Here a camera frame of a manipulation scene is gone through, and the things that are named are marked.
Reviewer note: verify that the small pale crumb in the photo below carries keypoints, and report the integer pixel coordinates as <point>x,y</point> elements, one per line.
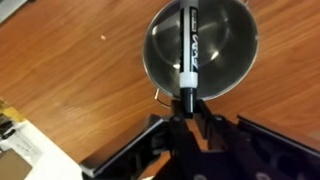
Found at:
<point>103,37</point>

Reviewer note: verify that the brown cardboard piece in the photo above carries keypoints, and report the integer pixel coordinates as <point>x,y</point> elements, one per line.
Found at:
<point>11,166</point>

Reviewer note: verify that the white printed paper sheet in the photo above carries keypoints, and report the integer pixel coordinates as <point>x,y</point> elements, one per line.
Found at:
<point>25,145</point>

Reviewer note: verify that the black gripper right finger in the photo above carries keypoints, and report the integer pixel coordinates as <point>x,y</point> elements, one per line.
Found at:
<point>260,150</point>

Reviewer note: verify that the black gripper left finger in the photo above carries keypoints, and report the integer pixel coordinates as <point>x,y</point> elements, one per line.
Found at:
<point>133,150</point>

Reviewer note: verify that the black white dry-erase marker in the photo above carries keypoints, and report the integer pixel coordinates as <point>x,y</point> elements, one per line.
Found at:
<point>188,50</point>

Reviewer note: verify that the small stainless steel pot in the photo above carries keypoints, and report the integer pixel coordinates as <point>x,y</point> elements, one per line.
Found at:
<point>226,50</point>

